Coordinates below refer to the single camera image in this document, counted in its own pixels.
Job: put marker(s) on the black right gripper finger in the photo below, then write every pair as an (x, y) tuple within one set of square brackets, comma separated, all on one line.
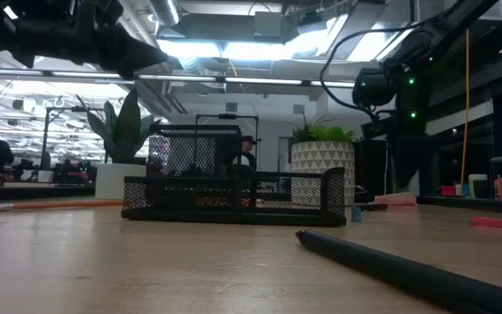
[(408, 168)]

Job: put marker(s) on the red rectangular eraser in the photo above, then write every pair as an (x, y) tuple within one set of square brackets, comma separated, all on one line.
[(499, 223)]

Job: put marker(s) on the black side table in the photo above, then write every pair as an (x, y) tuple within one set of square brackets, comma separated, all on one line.
[(473, 204)]

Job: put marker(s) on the white and green cup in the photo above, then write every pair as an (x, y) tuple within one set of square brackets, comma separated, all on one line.
[(477, 187)]

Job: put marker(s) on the small blue box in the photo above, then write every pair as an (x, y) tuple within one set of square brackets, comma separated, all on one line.
[(466, 190)]

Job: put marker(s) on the small red box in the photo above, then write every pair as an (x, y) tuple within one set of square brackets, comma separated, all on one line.
[(448, 191)]

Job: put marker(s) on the succulent in patterned pot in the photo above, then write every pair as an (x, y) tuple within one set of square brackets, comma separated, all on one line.
[(320, 154)]

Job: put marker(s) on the silver ventilation duct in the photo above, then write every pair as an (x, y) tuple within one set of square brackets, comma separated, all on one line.
[(166, 11)]

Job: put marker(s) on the orange bottle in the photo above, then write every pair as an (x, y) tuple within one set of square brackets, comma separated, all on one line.
[(500, 189)]

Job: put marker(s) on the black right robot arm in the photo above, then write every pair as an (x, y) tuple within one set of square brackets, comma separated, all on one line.
[(442, 26)]

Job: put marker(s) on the black pen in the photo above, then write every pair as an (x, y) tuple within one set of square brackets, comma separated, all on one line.
[(408, 270)]

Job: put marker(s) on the leafy plant in white pot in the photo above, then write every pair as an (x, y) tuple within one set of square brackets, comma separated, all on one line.
[(120, 181)]

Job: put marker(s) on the black mesh desk organizer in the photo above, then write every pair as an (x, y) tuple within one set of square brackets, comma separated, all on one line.
[(190, 194)]

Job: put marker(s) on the dark background desk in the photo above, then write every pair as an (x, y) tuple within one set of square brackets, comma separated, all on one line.
[(37, 192)]

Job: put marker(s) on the orange pencil with eraser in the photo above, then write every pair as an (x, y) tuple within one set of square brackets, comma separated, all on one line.
[(59, 204)]

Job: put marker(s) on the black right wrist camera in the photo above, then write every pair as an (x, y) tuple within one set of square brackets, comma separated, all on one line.
[(373, 89)]

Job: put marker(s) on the black marker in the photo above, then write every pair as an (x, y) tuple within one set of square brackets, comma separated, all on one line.
[(375, 207)]

